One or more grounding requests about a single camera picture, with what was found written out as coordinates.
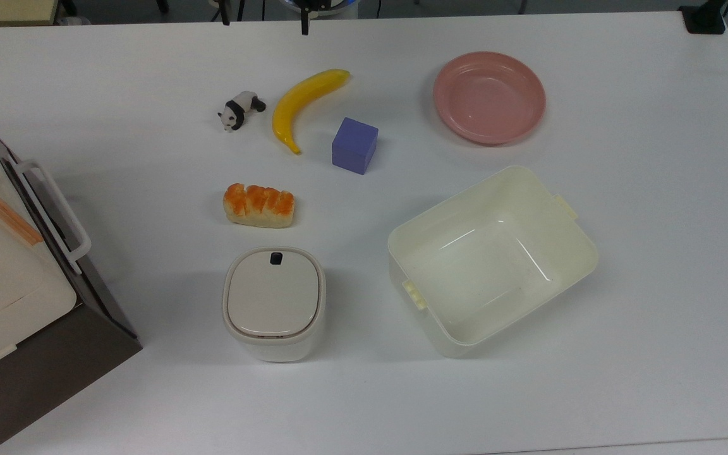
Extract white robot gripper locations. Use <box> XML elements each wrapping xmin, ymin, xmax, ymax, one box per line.
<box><xmin>281</xmin><ymin>0</ymin><xmax>359</xmax><ymax>36</ymax></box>

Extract purple cube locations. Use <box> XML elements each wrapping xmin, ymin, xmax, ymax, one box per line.
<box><xmin>331</xmin><ymin>117</ymin><xmax>379</xmax><ymax>176</ymax></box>

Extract pink round plate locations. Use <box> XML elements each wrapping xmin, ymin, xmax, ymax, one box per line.
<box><xmin>434</xmin><ymin>51</ymin><xmax>547</xmax><ymax>146</ymax></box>

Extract yellow toy banana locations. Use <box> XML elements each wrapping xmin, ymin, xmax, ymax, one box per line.
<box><xmin>272</xmin><ymin>69</ymin><xmax>352</xmax><ymax>155</ymax></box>

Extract black white panda figurine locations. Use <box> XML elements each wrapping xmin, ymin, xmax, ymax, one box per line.
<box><xmin>217</xmin><ymin>90</ymin><xmax>267</xmax><ymax>133</ymax></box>

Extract orange toy bread loaf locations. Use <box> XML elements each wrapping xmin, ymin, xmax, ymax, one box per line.
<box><xmin>222</xmin><ymin>183</ymin><xmax>296</xmax><ymax>229</ymax></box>

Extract white lidded trash bin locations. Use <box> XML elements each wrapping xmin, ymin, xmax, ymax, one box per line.
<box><xmin>222</xmin><ymin>246</ymin><xmax>327</xmax><ymax>363</ymax></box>

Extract wooden side table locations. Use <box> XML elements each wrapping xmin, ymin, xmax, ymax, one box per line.
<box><xmin>0</xmin><ymin>0</ymin><xmax>61</xmax><ymax>28</ymax></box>

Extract cream plastic storage tub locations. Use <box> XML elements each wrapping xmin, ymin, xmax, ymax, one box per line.
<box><xmin>387</xmin><ymin>165</ymin><xmax>600</xmax><ymax>359</ymax></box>

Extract white toaster oven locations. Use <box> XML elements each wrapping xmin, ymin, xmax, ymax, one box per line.
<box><xmin>0</xmin><ymin>104</ymin><xmax>143</xmax><ymax>455</ymax></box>

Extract white oven door handle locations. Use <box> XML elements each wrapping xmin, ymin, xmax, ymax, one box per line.
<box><xmin>15</xmin><ymin>160</ymin><xmax>92</xmax><ymax>276</ymax></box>

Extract black table clamp mount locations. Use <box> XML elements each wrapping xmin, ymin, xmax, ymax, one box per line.
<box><xmin>679</xmin><ymin>0</ymin><xmax>728</xmax><ymax>35</ymax></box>

